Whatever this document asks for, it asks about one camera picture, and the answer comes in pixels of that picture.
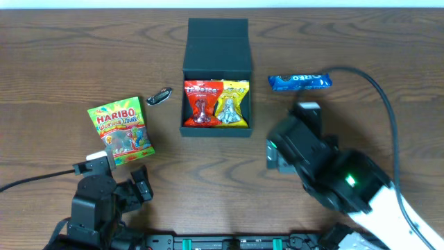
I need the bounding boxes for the Haribo gummy bag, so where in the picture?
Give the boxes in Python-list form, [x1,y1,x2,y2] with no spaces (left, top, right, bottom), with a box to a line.
[87,97,155,165]

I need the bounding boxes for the red candy bag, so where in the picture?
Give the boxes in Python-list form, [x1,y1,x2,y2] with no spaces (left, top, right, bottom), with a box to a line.
[184,80,223,127]

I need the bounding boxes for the yellow candy bag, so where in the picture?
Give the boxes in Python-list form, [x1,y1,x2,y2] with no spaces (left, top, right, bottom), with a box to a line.
[214,81,250,128]

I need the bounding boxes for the blue Oreo pack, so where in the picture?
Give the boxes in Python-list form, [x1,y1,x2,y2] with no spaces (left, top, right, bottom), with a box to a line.
[268,74,332,92]

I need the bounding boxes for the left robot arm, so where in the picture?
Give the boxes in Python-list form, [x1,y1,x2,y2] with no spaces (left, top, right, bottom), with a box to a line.
[44,165,153,250]

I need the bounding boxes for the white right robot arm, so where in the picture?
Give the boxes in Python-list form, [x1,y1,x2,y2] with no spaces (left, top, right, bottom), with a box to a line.
[295,137,443,249]

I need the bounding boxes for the black chocolate bar wrapper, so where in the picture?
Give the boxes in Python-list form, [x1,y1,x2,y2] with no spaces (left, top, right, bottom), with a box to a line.
[146,87,173,106]

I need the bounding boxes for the black gift box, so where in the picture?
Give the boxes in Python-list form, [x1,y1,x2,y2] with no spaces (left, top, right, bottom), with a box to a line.
[180,18,253,138]

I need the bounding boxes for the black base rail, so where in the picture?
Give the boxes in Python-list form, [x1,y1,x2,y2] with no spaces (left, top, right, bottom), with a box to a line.
[146,234,323,250]

